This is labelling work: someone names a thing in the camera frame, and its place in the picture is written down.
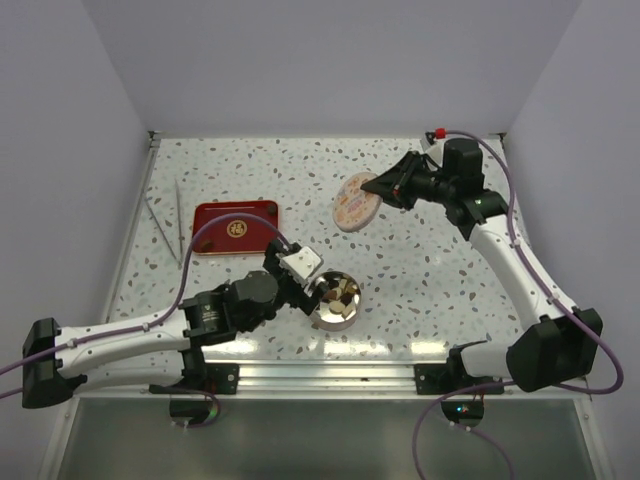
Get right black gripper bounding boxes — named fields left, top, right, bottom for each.
left=362, top=150, right=456, bottom=211

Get round silver tin lid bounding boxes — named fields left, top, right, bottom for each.
left=332, top=172, right=382, bottom=233

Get round silver tin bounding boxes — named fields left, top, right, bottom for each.
left=310, top=270, right=362, bottom=332

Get silver metal tweezers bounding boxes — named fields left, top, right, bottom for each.
left=143, top=179, right=185, bottom=268

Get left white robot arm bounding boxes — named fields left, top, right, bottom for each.
left=19, top=239, right=328, bottom=409

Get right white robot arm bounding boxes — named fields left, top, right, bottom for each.
left=361, top=132, right=603, bottom=393

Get red rectangular tray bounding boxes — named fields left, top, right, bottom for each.
left=192, top=200, right=279, bottom=255

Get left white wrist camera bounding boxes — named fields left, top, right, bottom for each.
left=279, top=246, right=324, bottom=287

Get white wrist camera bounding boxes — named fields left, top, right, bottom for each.
left=420, top=128, right=447, bottom=169
left=279, top=246, right=324, bottom=287

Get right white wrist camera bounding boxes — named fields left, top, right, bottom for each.
left=420, top=128, right=447, bottom=169

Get aluminium front rail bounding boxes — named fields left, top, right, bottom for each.
left=74, top=362, right=586, bottom=401

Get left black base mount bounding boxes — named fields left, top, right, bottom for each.
left=149, top=350, right=240, bottom=395

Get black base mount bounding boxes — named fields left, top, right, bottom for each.
left=149, top=350, right=240, bottom=395
left=413, top=341, right=505, bottom=395

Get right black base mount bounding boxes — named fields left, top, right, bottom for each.
left=413, top=341, right=505, bottom=395

